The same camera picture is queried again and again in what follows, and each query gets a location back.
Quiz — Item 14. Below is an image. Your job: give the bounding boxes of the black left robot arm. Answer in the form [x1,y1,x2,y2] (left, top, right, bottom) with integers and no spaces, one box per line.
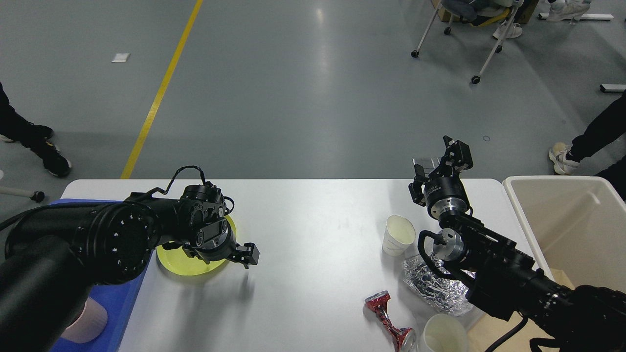
[1,172,259,352]

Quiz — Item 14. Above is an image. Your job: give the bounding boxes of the white paper cup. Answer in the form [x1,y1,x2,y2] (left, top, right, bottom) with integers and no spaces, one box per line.
[416,314,469,352]
[382,215,416,257]

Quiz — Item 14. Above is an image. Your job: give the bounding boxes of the crushed red can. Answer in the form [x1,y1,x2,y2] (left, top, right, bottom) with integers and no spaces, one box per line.
[364,290,417,352]

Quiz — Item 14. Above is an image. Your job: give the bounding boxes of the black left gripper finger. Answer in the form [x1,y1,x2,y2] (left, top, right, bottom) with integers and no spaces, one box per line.
[229,242,260,269]

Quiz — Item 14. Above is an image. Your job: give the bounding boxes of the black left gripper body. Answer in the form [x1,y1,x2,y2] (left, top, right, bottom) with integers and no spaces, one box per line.
[182,218,240,264]

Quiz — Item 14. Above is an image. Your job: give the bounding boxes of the crumpled foil tray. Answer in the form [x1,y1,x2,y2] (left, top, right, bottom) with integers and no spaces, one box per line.
[402,255,474,317]

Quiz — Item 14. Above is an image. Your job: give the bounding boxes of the beige plastic bin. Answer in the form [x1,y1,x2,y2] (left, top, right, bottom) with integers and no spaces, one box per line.
[503,176,626,292]

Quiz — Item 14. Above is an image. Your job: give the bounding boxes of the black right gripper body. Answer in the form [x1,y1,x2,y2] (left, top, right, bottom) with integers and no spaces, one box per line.
[424,166,471,219]

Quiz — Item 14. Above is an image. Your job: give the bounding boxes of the person at left edge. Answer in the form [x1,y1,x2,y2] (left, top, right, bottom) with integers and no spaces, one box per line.
[0,85,72,177]

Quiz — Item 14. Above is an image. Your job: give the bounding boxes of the metal floor plates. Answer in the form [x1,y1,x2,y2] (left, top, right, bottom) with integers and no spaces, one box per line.
[413,157,440,175]

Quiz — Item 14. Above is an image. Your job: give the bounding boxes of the person at edge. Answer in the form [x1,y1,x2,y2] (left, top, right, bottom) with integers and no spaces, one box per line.
[548,93,626,176]
[0,85,72,177]

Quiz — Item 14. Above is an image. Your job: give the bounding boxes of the blue plastic tray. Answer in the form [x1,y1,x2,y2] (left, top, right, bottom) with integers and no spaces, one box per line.
[46,198,152,352]

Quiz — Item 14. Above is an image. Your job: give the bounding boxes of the yellow plate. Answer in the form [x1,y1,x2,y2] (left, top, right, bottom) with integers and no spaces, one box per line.
[155,245,227,276]

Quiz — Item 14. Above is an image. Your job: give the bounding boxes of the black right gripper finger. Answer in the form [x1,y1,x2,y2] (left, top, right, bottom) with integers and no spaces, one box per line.
[440,135,474,177]
[409,163,430,206]

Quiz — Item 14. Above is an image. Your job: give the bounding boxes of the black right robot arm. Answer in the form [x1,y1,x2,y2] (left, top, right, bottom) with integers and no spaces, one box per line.
[408,136,626,352]

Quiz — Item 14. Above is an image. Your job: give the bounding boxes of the pink mug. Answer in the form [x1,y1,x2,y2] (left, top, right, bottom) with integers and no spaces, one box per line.
[61,297,108,344]

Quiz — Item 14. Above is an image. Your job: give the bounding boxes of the person at right edge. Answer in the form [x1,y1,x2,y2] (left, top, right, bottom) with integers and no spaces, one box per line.
[548,93,626,176]

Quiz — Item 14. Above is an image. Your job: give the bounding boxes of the white rolling chair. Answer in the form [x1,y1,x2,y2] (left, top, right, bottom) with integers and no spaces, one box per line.
[411,0,524,85]

